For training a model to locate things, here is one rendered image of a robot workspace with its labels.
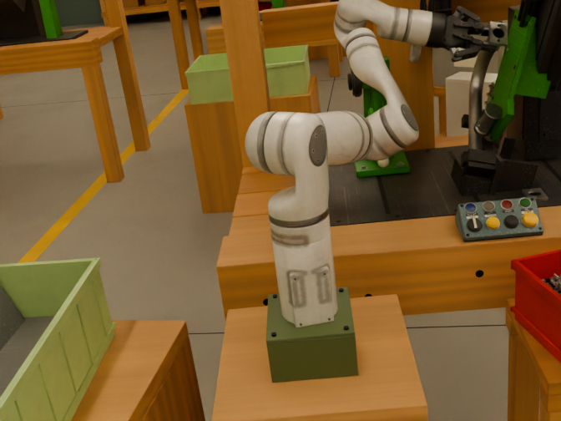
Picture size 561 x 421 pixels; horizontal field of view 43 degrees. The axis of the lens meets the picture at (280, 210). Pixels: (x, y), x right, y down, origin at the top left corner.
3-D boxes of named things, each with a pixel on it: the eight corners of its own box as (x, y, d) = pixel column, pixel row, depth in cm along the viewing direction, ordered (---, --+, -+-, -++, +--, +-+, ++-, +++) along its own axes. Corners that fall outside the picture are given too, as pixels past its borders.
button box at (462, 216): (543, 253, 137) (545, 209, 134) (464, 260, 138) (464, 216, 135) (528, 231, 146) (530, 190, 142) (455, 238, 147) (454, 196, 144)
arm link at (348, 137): (318, 161, 127) (368, 165, 123) (238, 174, 104) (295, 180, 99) (320, 109, 126) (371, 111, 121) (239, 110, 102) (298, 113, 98)
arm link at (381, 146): (362, 125, 148) (308, 129, 126) (400, 101, 144) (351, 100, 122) (383, 164, 147) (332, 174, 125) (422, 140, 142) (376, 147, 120)
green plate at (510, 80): (540, 124, 150) (571, 23, 142) (501, 118, 150) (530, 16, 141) (524, 109, 161) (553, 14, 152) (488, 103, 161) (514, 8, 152)
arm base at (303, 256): (343, 318, 112) (335, 221, 105) (286, 329, 111) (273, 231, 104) (331, 289, 121) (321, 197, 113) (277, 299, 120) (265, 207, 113)
